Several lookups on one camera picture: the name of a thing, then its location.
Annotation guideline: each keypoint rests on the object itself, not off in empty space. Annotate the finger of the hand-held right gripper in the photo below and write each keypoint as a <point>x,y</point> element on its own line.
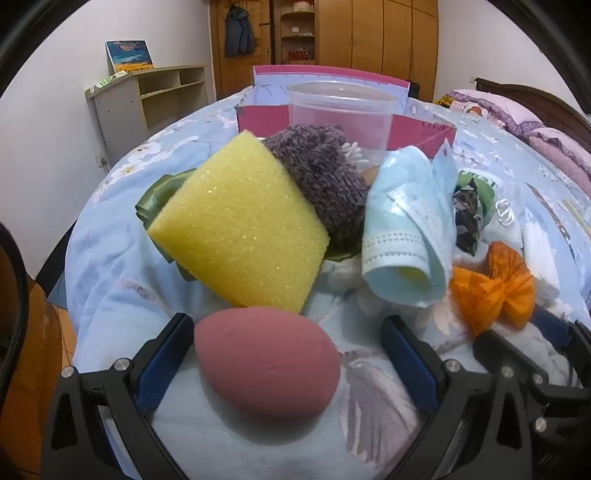
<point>494,346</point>
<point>554,328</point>

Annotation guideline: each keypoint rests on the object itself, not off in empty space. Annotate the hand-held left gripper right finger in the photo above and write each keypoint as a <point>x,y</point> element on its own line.
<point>411,364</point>

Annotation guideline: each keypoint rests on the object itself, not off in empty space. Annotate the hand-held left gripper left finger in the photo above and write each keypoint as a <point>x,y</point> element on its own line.
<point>159,364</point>

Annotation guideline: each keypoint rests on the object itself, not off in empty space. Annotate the orange ribbon bow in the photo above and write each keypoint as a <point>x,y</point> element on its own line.
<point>489,290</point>

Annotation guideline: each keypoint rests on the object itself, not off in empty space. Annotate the white gauze cloth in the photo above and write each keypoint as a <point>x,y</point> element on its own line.
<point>531,240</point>

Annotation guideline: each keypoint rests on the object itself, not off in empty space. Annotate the pink egg-shaped makeup sponge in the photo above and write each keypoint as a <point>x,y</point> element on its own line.
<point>263,360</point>

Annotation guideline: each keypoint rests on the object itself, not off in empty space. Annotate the blue face mask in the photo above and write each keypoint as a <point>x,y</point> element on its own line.
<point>401,217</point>

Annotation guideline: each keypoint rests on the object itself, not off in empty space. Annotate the yellow sponge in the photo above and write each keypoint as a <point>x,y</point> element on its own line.
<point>240,221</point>

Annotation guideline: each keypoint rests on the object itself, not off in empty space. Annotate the green satin ribbon bow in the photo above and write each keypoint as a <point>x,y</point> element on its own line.
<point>159,196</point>

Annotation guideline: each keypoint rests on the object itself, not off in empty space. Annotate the tan makeup sponge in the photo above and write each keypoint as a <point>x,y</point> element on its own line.
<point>369,175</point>

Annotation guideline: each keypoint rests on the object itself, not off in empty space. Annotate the purple knitted sock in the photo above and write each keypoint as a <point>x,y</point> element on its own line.
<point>318,170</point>

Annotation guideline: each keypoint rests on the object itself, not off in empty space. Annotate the bunch of cotton swabs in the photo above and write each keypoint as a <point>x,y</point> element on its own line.
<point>353,154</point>

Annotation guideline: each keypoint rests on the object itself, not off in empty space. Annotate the red cardboard box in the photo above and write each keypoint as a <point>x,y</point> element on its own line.
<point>415,134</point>

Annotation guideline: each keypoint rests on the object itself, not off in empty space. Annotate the clear plastic container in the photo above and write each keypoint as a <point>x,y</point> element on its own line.
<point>341,120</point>

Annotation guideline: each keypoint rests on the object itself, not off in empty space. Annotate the purple ruffled pillow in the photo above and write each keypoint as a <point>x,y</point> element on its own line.
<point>498,108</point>
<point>563,152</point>

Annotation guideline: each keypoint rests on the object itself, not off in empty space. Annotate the cartoon print pillow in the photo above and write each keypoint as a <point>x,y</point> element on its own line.
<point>467,109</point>

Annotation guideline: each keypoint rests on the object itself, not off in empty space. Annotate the grey desk with shelves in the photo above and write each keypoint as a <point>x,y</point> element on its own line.
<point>115,120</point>

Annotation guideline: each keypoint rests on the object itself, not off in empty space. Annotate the yellow patterned cloth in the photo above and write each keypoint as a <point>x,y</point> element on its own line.
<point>443,100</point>

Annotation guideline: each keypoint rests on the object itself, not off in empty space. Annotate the black hanging bag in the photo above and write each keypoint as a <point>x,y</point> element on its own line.
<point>414,91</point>

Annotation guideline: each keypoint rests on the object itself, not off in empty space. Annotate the green and white pack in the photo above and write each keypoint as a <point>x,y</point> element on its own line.
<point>102,82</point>

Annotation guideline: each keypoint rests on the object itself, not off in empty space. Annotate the wooden door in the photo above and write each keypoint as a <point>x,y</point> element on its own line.
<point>219,69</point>

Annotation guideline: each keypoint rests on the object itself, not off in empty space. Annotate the blue and yellow painting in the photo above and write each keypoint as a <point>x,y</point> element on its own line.
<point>129,55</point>

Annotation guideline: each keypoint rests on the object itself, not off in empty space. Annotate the red basket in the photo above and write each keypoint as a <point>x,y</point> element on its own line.
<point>301,55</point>

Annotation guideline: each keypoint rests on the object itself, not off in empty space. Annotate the wooden wardrobe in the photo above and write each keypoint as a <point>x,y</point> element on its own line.
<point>369,37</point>

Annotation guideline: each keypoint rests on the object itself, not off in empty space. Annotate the dark hanging jacket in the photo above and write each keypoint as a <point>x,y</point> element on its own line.
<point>239,32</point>

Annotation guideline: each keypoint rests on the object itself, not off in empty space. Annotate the pink round box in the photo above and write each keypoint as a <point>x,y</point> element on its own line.
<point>303,6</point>

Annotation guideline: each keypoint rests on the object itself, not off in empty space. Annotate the white wall outlet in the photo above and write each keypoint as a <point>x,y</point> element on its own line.
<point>104,161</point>

